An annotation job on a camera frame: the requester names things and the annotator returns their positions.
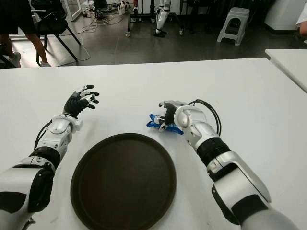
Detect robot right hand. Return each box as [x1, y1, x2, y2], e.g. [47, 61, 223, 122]
[158, 100, 189, 132]

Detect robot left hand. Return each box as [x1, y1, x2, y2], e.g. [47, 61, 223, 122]
[62, 84, 100, 118]

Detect blue Oreo packet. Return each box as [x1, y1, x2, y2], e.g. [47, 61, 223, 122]
[146, 113, 184, 135]

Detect black chair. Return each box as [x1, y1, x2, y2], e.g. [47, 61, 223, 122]
[28, 0, 82, 62]

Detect round dark brown tray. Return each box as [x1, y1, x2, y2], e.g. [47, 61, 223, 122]
[70, 133, 177, 230]

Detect white framed panel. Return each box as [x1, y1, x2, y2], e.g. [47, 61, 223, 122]
[62, 0, 83, 22]

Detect white humanoid robot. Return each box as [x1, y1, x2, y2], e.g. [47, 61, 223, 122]
[153, 0, 172, 38]

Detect person in black shorts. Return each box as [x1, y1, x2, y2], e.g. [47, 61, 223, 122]
[0, 0, 52, 68]

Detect white plastic stool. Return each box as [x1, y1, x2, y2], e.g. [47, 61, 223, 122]
[217, 7, 250, 46]

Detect white side table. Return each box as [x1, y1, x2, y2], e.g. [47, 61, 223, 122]
[264, 48, 307, 94]

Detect white cabinet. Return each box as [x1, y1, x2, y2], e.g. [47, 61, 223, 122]
[263, 0, 307, 31]

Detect person in white shirt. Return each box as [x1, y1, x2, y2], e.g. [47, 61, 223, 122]
[291, 9, 307, 44]

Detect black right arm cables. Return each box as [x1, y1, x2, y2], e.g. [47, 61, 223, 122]
[188, 99, 221, 137]

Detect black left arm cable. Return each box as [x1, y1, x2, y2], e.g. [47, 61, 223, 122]
[34, 121, 52, 148]

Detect white floor cables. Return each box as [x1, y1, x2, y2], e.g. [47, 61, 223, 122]
[79, 11, 123, 60]

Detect black wheeled metal frame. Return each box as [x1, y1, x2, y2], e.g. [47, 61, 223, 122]
[124, 0, 185, 38]

